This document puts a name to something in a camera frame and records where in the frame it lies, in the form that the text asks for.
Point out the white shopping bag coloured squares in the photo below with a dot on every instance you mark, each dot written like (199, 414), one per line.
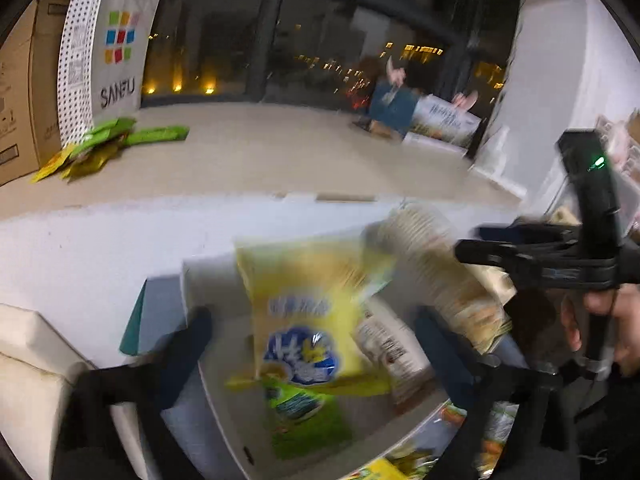
(117, 60)

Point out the striped cracker packet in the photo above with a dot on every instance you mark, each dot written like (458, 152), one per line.
(445, 270)

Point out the yellow green snack packet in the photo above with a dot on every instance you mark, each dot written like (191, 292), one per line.
(382, 470)

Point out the white cardboard box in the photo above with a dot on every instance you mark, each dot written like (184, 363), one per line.
(230, 360)

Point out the orange green snack packet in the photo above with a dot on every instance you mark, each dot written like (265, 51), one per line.
(497, 425)

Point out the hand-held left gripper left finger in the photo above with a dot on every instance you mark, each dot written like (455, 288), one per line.
(186, 350)

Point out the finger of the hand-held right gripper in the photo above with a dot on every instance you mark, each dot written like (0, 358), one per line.
(495, 256)
(510, 232)

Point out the person's right forearm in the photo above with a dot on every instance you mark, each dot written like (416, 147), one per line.
(615, 430)

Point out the printed landscape box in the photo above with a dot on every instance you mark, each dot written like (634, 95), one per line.
(440, 117)

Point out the brown packet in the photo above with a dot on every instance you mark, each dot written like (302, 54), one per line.
(367, 125)

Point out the white snack packet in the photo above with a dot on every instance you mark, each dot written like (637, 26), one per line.
(395, 350)

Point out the pile of green sachets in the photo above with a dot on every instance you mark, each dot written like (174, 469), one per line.
(105, 145)

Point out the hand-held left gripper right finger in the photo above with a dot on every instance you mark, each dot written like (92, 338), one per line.
(440, 350)

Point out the white armchair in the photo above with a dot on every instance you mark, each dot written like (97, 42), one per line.
(30, 360)

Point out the brown cardboard box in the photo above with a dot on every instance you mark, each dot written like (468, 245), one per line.
(25, 90)

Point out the black window frame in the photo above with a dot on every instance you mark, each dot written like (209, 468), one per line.
(272, 35)

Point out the person's right hand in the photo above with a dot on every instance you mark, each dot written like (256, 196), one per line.
(627, 327)

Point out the pink plastic object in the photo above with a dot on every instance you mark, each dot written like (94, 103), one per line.
(397, 74)
(466, 101)

